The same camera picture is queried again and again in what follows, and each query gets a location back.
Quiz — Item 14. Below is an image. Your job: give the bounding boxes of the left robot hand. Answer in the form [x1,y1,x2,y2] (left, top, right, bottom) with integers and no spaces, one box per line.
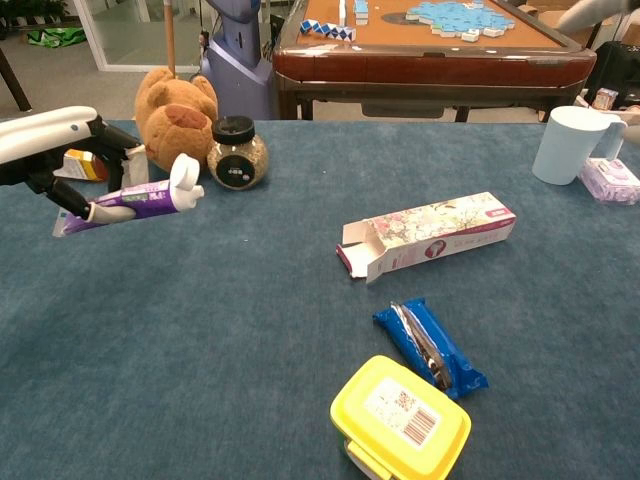
[0,105,150,225]

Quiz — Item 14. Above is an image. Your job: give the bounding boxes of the yellow lidded plastic container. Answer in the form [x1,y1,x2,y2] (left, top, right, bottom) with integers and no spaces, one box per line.
[329,354,473,480]

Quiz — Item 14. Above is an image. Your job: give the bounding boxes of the black bag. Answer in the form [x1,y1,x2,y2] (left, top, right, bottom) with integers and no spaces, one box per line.
[582,40,640,109]

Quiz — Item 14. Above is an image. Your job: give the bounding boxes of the purple tissue pack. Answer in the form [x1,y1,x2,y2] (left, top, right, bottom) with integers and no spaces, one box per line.
[577,157,640,206]

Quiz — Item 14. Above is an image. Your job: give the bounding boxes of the dark table leg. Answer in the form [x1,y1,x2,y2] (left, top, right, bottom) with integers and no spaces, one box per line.
[0,47,32,112]

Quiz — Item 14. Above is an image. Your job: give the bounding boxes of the brown plush toy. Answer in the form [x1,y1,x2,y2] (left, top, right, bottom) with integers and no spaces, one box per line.
[133,67,220,174]

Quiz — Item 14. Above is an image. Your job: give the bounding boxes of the cardboard box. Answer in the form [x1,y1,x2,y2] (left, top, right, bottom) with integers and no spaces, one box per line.
[519,0,614,31]

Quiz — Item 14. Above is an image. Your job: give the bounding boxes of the blue white snake puzzle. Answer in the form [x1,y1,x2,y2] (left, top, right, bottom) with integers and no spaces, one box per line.
[299,18,357,43]

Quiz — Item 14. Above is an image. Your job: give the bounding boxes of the purple white toothpaste tube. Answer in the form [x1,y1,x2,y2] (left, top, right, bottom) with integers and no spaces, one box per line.
[52,153,206,239]

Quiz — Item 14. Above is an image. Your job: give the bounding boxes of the green bag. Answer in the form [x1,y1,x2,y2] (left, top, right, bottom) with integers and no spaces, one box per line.
[27,27,89,49]

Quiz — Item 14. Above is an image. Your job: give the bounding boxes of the tea bottle yellow label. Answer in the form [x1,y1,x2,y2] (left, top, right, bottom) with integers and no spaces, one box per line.
[52,148,109,184]

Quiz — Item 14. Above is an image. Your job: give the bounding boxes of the wooden pole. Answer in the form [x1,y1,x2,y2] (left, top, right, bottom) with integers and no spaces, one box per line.
[164,0,177,76]

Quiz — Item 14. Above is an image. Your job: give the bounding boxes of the blue cookie package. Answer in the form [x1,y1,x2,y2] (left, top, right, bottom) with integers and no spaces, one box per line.
[372,297,490,401]

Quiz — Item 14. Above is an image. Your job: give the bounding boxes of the small colourful carton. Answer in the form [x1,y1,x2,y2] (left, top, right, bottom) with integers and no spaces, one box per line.
[593,87,619,111]

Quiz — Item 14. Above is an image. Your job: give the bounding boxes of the brown mahjong table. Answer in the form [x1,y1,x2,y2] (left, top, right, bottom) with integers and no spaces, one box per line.
[272,0,599,123]

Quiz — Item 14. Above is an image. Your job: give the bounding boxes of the blue mahjong tile pile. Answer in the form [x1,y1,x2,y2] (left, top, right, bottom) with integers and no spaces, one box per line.
[404,0,516,44]

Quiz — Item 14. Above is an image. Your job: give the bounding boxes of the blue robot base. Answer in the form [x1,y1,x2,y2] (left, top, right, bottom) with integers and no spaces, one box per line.
[200,0,276,121]

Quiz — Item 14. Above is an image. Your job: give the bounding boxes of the floral toothpaste carton box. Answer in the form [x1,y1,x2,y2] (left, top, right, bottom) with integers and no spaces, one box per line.
[335,191,518,285]

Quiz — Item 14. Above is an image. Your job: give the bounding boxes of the glass jar black lid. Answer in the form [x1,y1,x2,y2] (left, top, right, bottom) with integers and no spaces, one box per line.
[206,115,270,192]

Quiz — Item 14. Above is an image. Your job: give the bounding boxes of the light blue plastic mug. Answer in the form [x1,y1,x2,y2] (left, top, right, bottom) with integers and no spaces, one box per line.
[531,105,630,187]

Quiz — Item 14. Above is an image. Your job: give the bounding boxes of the white framed glass door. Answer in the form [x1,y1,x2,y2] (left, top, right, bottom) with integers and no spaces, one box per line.
[74,0,201,73]

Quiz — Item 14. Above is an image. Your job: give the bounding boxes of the person grey sleeved arm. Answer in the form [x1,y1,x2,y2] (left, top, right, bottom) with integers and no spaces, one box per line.
[557,0,640,36]

